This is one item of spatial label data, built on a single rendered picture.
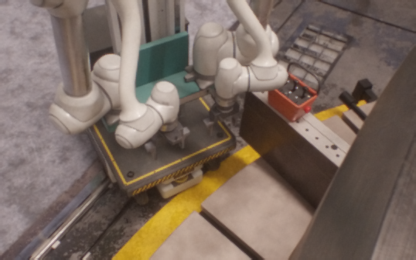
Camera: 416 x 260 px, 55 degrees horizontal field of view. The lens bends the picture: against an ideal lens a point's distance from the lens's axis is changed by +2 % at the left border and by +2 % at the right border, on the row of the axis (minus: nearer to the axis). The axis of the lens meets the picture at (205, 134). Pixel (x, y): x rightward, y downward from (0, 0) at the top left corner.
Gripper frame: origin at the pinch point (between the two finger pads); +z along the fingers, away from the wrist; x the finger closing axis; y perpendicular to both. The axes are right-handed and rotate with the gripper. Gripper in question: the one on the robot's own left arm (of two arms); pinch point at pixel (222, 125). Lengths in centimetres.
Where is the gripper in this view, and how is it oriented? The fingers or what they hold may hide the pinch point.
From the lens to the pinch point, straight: 183.7
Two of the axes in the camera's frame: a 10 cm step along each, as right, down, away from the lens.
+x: 8.6, -3.7, 3.5
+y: 5.0, 6.8, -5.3
